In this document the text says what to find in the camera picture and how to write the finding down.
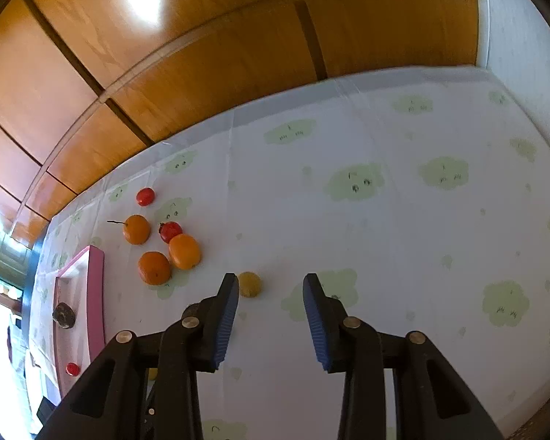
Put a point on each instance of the large smooth orange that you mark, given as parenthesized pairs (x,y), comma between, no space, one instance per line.
(184,251)

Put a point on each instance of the white cloud print tablecloth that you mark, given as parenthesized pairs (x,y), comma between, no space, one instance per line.
(348,238)

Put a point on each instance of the wooden panelled cabinet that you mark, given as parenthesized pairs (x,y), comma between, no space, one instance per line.
(211,78)

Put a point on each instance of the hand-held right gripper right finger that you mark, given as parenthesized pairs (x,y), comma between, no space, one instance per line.
(315,325)

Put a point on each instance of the small red cherry tomato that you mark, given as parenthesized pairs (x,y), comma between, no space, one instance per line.
(73,368)

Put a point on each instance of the small yellow-green fruit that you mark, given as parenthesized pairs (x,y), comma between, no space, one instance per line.
(250,284)

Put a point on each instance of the red tomato with dark calyx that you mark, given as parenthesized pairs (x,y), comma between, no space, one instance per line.
(170,231)

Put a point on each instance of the dark brown water chestnut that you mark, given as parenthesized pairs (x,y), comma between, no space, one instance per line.
(192,305)
(63,316)

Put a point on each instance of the round orange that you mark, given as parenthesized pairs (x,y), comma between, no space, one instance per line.
(154,267)

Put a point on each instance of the pink tray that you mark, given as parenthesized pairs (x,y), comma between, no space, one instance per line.
(96,302)

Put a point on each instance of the orange with thin stem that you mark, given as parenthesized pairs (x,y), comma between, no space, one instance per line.
(136,229)

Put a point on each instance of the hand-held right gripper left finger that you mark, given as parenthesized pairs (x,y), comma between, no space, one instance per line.
(227,325)

